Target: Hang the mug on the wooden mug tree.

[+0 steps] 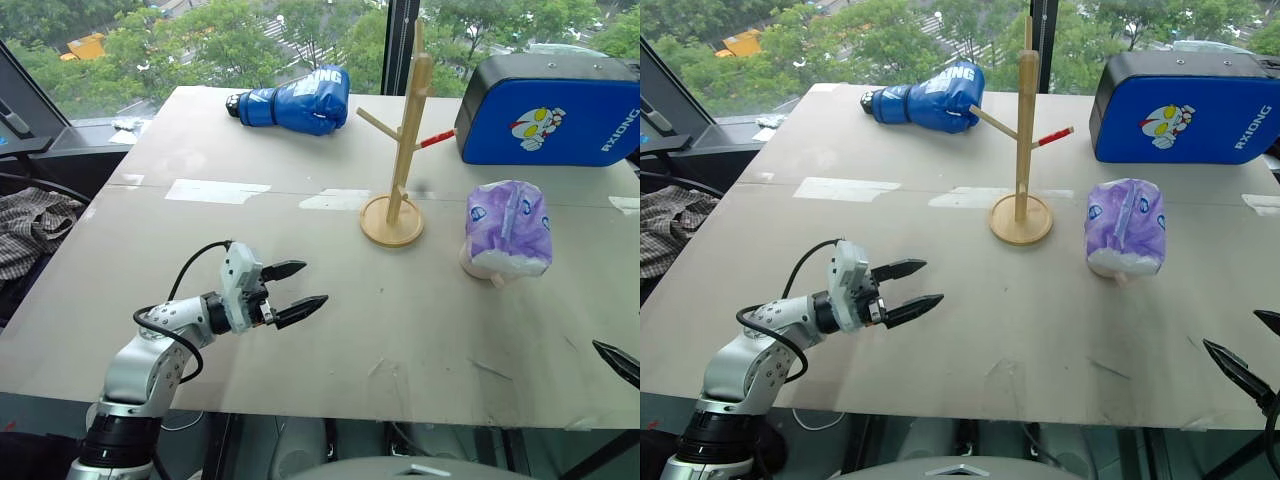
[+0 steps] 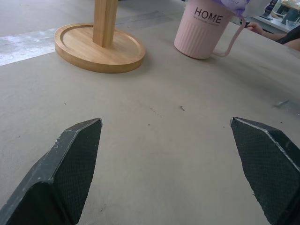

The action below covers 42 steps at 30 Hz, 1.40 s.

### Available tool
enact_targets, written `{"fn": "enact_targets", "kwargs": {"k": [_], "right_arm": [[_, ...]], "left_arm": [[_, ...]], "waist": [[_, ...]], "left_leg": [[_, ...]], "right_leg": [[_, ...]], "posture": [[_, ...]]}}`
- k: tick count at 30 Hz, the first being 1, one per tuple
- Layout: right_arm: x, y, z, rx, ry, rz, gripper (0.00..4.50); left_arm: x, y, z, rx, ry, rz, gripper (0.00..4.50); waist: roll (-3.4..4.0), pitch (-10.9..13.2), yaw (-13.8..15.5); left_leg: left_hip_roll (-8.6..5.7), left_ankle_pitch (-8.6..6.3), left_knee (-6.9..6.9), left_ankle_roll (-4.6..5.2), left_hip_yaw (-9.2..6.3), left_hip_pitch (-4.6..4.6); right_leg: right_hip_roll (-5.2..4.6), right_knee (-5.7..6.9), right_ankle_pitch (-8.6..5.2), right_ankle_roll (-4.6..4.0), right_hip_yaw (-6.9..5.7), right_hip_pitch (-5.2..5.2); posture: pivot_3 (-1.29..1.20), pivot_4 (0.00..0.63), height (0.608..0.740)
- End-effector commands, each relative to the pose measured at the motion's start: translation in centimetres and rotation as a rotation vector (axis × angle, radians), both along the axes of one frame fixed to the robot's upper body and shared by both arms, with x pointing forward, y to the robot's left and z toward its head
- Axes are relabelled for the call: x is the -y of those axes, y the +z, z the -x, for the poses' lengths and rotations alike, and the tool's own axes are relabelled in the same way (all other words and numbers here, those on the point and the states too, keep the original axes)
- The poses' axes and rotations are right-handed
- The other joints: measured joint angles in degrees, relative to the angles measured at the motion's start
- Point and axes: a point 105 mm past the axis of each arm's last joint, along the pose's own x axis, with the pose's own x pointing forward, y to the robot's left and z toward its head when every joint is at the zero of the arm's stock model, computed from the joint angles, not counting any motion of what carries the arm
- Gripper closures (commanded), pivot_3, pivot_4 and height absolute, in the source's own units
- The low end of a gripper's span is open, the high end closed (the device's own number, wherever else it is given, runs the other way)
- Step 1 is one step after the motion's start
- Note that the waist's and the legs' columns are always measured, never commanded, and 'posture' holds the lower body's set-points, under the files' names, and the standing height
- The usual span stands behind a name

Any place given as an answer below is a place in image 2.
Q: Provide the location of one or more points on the purple plastic bag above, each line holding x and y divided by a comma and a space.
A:
236, 5

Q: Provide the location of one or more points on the bystander's bare hand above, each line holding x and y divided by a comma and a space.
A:
255, 27

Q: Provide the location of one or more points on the small dark screw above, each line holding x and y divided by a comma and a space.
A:
182, 108

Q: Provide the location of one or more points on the wooden stand with round base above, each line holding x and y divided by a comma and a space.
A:
100, 44

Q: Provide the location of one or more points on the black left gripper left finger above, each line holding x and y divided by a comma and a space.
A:
58, 173

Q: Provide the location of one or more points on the pink HOME mug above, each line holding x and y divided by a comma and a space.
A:
201, 32

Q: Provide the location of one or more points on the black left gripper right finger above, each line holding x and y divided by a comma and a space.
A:
269, 168

